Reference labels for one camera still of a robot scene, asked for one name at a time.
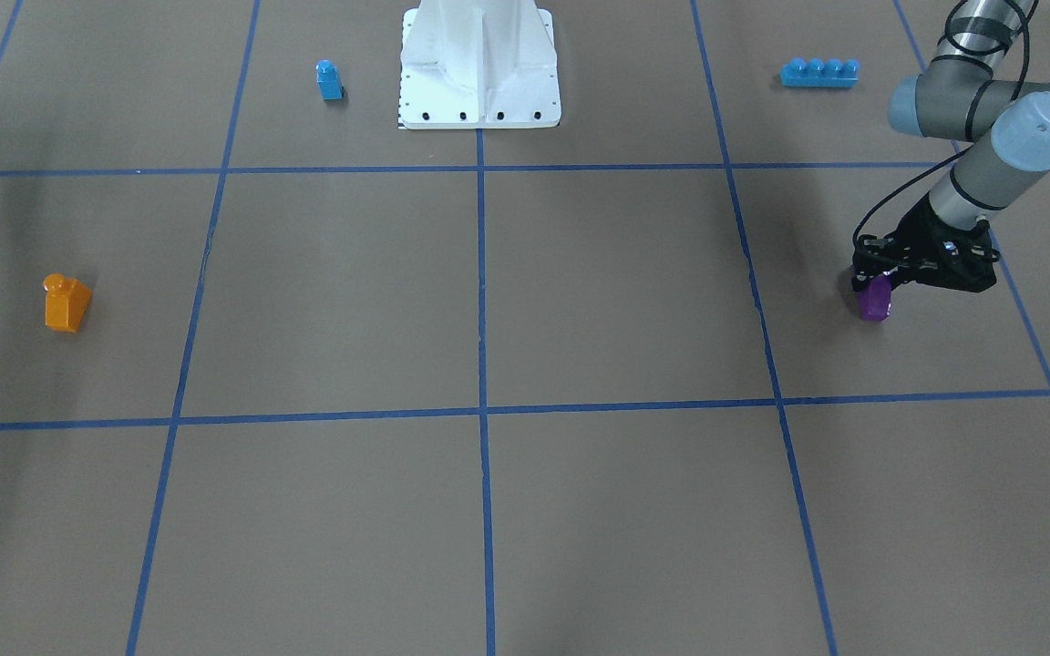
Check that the orange trapezoid block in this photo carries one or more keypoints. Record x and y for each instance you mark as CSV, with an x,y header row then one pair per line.
x,y
66,302

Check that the small blue block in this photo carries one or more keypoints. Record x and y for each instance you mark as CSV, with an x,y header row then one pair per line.
x,y
328,81

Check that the white camera mast pedestal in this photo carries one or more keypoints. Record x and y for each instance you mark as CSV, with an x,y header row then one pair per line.
x,y
478,65

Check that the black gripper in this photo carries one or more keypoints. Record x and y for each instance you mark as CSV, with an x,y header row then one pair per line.
x,y
913,225

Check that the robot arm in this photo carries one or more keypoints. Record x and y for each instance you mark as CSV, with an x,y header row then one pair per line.
x,y
1005,123

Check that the purple trapezoid block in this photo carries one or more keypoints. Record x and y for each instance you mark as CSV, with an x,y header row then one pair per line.
x,y
875,300

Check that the long blue four-stud block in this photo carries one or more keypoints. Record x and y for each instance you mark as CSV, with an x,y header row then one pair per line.
x,y
819,73

